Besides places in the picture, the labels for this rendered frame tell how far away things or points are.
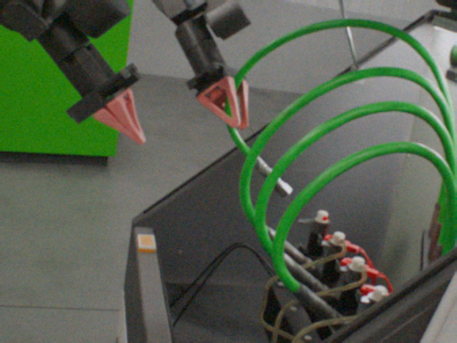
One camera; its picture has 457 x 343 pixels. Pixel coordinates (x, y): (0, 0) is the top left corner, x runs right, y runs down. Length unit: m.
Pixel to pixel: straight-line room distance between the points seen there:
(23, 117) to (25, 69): 0.29
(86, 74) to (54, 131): 3.45
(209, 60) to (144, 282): 0.38
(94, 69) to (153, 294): 0.39
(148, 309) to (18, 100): 3.33
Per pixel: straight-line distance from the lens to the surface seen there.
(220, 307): 1.38
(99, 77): 0.96
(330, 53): 7.91
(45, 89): 4.34
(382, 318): 0.78
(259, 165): 1.15
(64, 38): 0.96
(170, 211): 1.37
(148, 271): 1.21
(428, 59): 1.10
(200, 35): 1.18
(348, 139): 1.40
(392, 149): 0.80
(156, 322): 1.07
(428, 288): 0.78
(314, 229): 1.08
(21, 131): 4.40
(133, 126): 0.97
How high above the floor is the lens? 1.51
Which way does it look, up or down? 15 degrees down
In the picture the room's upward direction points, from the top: 10 degrees clockwise
